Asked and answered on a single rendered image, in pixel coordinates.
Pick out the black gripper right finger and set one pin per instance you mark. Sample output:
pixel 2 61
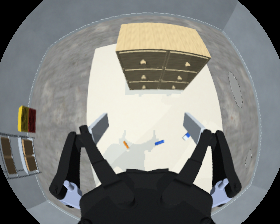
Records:
pixel 224 177

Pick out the brown wooden drawer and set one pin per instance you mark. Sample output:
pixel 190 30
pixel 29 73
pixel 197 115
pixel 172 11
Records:
pixel 145 58
pixel 176 75
pixel 177 60
pixel 174 85
pixel 143 74
pixel 144 85

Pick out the brown wooden chest of drawers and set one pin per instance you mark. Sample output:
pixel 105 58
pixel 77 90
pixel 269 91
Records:
pixel 163 37

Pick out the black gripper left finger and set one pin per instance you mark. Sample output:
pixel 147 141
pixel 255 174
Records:
pixel 64 185

